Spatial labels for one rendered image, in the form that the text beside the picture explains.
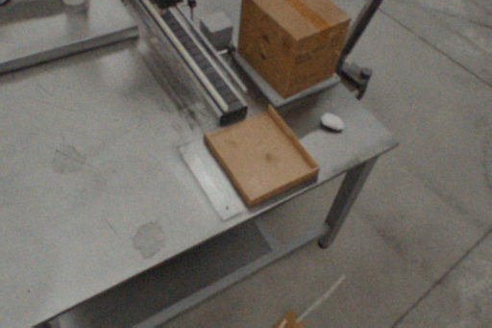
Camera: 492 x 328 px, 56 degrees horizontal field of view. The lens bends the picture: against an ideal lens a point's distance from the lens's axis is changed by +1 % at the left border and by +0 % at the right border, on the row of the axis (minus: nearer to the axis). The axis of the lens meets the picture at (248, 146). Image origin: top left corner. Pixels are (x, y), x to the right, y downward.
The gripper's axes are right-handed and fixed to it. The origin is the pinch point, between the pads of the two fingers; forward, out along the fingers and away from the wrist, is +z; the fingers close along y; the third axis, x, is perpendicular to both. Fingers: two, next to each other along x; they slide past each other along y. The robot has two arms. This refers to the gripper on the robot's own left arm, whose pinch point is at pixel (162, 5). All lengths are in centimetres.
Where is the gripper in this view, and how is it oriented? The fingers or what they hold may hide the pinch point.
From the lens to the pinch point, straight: 187.9
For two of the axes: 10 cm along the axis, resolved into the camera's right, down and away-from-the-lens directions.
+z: -4.0, 0.8, 9.1
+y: -8.4, 3.5, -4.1
